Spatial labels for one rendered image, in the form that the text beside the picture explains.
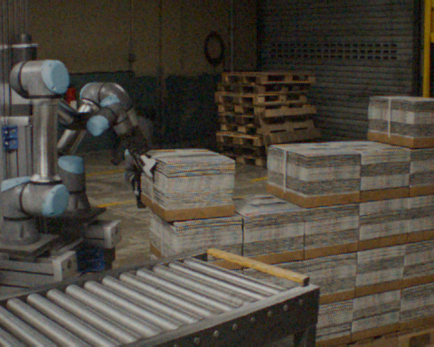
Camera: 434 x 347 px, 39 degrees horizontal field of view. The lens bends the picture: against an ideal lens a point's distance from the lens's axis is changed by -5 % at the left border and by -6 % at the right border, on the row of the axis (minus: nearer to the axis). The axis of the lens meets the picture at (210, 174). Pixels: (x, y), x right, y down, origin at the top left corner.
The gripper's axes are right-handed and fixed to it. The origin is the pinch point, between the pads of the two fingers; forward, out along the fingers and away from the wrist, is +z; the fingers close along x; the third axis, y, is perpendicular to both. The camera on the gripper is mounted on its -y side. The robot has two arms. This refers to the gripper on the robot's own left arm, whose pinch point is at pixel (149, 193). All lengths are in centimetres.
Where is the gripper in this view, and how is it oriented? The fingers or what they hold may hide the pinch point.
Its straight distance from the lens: 295.5
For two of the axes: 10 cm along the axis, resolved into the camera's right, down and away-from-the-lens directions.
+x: 9.3, -0.6, 3.6
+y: 0.0, -9.9, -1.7
